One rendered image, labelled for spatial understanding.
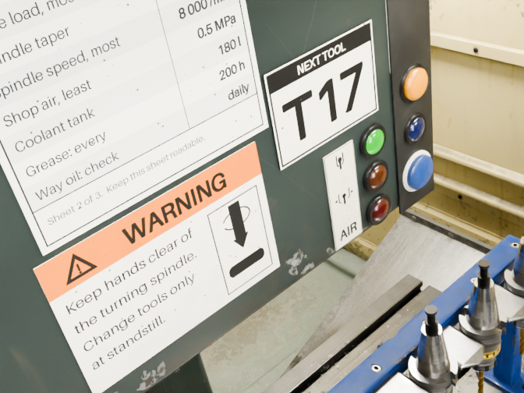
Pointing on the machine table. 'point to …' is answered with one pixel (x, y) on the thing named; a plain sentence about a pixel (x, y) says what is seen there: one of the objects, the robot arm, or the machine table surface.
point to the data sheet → (118, 102)
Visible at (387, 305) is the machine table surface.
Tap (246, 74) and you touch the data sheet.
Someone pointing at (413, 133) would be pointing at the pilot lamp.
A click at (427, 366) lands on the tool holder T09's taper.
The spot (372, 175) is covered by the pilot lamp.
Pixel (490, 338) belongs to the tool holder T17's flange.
